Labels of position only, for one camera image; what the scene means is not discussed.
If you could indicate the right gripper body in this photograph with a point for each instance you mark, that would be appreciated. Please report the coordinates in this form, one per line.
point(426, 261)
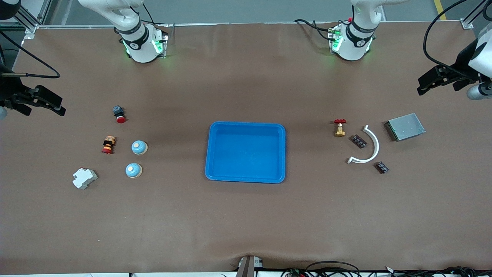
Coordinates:
point(8, 93)

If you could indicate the dark electrolytic capacitor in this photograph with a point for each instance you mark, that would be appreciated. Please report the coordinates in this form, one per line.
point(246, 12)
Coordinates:
point(382, 167)
point(358, 141)

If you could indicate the blue bell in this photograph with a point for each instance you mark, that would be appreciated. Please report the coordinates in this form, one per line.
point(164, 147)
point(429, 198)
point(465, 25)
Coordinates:
point(133, 170)
point(139, 147)

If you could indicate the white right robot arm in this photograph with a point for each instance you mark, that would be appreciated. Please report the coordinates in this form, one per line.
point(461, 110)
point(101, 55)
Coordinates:
point(140, 42)

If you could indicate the blue plastic tray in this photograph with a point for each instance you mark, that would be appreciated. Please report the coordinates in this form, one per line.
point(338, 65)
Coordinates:
point(246, 154)

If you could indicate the grey metal box module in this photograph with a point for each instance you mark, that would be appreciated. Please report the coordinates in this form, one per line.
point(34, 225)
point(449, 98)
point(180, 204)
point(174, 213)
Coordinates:
point(405, 127)

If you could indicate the red button with dark body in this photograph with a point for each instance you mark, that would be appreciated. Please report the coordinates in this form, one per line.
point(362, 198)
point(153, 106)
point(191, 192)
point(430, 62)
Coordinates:
point(119, 113)

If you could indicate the orange red black push button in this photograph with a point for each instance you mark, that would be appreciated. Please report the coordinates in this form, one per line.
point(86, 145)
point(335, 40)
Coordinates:
point(108, 145)

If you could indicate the white circuit breaker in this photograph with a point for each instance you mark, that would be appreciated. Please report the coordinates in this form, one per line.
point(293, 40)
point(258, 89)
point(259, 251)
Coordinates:
point(84, 178)

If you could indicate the white curved plastic arc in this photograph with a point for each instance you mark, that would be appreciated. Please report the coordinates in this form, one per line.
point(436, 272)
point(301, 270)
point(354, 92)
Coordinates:
point(376, 144)

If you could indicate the brown table cover mat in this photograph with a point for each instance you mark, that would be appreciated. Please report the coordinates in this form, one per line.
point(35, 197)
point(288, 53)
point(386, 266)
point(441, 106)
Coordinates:
point(246, 215)

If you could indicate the aluminium frame corner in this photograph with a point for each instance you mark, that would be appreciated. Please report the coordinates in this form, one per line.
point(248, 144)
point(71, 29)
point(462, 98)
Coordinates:
point(467, 24)
point(30, 27)

